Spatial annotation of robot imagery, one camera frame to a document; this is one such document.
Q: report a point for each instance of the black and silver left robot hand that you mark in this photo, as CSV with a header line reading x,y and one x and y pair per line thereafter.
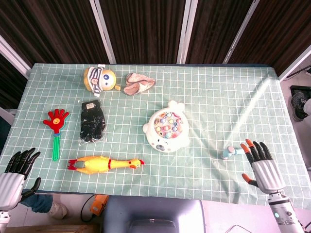
x,y
11,184

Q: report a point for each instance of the silver right hand orange fingertips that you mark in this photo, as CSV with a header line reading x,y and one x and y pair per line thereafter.
x,y
267,174

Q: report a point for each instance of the small blue toy rod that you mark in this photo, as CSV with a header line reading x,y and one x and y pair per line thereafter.
x,y
228,153

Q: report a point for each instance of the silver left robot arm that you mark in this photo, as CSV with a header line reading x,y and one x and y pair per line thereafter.
x,y
3,217

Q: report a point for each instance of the white fishing game toy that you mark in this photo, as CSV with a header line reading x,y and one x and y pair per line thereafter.
x,y
160,142

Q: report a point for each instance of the blue jeans leg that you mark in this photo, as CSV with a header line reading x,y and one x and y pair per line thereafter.
x,y
39,202

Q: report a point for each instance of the white sneaker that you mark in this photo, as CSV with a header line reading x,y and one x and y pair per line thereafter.
x,y
58,210

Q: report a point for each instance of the dark sneaker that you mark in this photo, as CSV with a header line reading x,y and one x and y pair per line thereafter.
x,y
297,104

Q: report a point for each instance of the white trouser leg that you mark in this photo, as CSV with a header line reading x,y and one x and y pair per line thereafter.
x,y
308,109

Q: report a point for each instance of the yellow rubber chicken toy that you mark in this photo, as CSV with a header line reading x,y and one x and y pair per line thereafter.
x,y
96,165

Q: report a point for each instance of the green checked tablecloth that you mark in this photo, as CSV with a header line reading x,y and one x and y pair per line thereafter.
x,y
213,102

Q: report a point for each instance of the orange device under table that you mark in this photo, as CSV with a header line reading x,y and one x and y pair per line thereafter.
x,y
99,204

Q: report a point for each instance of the black box on floor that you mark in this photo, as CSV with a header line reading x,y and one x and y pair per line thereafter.
x,y
301,89

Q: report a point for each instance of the black gloves in plastic bag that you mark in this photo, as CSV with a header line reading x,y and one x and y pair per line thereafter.
x,y
92,121

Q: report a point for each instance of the blue-grey robot body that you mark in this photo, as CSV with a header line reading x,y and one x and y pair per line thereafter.
x,y
153,211

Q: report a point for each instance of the yellow plush toy striped scarf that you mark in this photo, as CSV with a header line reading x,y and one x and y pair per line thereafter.
x,y
107,80

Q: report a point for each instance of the pink crumpled cloth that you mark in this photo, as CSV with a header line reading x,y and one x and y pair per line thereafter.
x,y
136,85

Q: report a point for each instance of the white partition frame post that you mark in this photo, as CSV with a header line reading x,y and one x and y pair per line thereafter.
x,y
239,34
103,34
185,34
14,58
295,63

